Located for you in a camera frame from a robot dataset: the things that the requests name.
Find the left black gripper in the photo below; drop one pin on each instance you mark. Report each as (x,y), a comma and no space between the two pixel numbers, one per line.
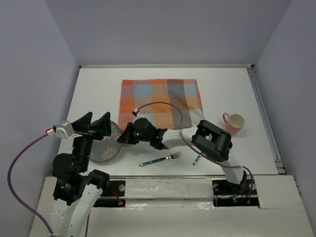
(102,125)

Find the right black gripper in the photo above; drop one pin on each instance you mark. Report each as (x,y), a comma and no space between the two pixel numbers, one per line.
(126,136)

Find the grey plate with deer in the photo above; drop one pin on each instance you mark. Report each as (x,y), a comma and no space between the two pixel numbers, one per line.
(108,147)

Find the orange grey checked cloth napkin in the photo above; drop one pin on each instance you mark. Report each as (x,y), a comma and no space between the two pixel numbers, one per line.
(167,102)

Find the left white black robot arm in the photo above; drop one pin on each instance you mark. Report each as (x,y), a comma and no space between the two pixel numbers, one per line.
(75,194)

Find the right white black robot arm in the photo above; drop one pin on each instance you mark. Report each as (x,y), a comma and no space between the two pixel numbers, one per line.
(207,139)

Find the pink ceramic mug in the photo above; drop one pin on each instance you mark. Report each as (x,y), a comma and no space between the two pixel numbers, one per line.
(233,123)

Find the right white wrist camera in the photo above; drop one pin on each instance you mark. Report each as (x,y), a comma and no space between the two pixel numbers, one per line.
(137,114)

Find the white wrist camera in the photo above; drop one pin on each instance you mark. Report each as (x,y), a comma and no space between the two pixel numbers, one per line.
(63,130)
(137,114)

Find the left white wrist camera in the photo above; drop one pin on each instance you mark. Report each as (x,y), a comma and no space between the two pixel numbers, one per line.
(63,130)

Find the fork with green handle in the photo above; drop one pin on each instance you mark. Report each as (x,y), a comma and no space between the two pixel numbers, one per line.
(170,157)

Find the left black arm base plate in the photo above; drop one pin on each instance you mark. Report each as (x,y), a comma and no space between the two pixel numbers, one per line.
(114,197)

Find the spoon with green handle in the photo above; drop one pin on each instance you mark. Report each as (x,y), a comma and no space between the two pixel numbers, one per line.
(196,160)

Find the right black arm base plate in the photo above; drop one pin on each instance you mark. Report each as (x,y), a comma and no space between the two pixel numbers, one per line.
(225,196)

